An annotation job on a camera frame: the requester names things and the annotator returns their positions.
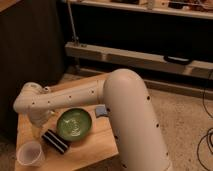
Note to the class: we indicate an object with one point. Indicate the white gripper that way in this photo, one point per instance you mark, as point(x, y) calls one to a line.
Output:
point(39, 119)

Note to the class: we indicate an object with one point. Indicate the black striped eraser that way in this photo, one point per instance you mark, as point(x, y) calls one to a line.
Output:
point(55, 141)

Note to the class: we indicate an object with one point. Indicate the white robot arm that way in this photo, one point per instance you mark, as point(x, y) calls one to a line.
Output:
point(134, 123)

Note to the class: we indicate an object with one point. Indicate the green bowl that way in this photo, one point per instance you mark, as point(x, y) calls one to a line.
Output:
point(74, 124)

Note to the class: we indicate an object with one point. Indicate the white plastic cup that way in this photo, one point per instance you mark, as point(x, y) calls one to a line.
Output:
point(30, 154)

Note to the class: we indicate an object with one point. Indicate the wooden folding table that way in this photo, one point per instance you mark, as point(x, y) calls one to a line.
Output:
point(99, 145)

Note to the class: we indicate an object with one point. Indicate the metal stand pole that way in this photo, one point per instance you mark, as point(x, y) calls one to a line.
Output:
point(75, 37)

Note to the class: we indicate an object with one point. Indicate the wooden shelf bench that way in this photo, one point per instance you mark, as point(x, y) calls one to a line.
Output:
point(195, 68)

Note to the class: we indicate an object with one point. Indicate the black handle on shelf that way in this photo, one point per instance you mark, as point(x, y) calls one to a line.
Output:
point(179, 61)

